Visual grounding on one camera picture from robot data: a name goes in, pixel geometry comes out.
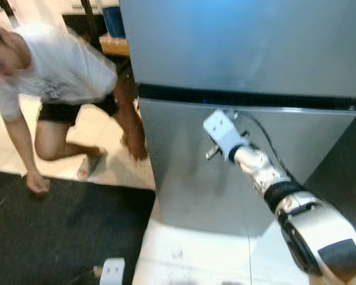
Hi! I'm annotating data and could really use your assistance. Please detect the person in white t-shirt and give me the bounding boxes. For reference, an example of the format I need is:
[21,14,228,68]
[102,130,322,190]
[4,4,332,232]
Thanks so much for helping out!
[0,18,149,197]

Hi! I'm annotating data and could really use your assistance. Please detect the small open cardboard box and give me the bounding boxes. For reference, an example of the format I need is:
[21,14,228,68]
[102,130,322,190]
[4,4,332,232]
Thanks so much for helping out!
[98,34,131,58]

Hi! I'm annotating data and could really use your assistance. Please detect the person's left hand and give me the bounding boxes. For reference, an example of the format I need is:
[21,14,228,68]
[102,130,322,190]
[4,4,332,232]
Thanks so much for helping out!
[25,172,51,197]

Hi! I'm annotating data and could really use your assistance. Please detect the black panel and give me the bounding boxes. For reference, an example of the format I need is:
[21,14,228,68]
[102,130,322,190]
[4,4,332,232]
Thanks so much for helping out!
[62,12,104,37]

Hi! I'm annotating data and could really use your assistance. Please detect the black floor mat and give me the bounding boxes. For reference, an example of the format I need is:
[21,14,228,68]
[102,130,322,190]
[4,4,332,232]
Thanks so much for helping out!
[0,170,157,285]

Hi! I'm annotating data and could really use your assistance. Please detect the grey steel fridge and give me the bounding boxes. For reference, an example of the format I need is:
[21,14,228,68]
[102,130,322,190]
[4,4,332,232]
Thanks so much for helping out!
[119,0,356,238]

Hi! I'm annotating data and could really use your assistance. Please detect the blue bin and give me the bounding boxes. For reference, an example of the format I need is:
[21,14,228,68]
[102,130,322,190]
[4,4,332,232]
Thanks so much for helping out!
[101,5,126,39]

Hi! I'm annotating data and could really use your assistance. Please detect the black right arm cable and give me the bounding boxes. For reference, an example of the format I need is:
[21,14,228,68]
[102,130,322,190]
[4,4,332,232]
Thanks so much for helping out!
[228,110,288,179]

